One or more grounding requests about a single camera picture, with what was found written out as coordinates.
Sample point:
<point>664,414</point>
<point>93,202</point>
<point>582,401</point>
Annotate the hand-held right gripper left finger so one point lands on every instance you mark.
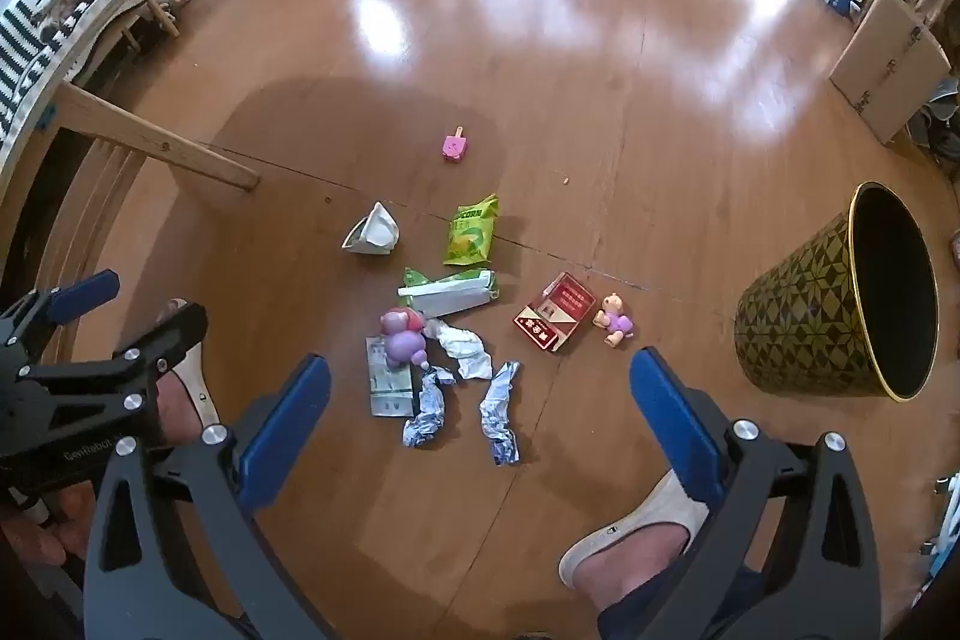
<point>289,422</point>

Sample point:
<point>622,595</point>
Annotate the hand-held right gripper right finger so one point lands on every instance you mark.
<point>675,422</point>

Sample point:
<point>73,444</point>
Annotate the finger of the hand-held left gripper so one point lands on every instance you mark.
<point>176,326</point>
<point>82,296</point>

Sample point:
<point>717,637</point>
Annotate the silver foil wrapper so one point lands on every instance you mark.
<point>427,419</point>
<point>501,415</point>

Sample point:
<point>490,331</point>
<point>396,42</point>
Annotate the gold patterned waste bin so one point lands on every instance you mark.
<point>810,310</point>

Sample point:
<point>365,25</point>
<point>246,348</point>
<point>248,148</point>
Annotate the white carton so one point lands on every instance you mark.
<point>375,231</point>

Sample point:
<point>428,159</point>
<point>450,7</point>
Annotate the person's left hand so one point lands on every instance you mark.
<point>45,535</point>

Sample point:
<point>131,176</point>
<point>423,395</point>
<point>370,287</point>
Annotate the person's left foot in slipper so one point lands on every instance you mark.
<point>184,400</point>

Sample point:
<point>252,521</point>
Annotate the person's foot in slipper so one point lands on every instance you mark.
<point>637,539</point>
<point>184,400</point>

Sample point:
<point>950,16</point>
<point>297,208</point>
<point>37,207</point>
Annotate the white green paper leaflet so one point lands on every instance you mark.
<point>386,394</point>

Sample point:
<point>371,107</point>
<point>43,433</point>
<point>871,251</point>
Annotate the small doll purple outfit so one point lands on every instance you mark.
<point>616,321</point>

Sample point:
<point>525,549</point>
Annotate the person's right foot in slipper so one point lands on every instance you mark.
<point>637,539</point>

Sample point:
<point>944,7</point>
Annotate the pink purple toy figure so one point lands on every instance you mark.
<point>405,344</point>

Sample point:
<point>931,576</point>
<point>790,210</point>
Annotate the red cigarette box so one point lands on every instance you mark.
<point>555,310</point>

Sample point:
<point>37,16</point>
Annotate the person's right leg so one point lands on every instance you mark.
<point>667,610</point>

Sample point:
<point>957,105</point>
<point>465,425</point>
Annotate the crumpled white paper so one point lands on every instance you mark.
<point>465,351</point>

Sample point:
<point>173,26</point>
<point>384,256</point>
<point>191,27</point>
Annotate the green white tissue pack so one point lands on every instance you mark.
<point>450,295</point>

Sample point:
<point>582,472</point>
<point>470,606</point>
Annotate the green snack packet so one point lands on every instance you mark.
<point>469,235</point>

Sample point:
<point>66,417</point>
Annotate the pink popsicle toy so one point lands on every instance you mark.
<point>453,147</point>

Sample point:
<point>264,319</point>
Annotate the grey foam mat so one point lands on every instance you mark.
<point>941,119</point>

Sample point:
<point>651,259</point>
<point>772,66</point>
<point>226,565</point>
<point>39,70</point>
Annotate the brown cardboard box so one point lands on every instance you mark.
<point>889,63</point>

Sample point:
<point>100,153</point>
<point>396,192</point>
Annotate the wooden sofa frame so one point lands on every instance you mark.
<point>150,141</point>

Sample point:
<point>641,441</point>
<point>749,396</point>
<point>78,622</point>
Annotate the white metal frame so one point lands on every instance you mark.
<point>946,512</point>

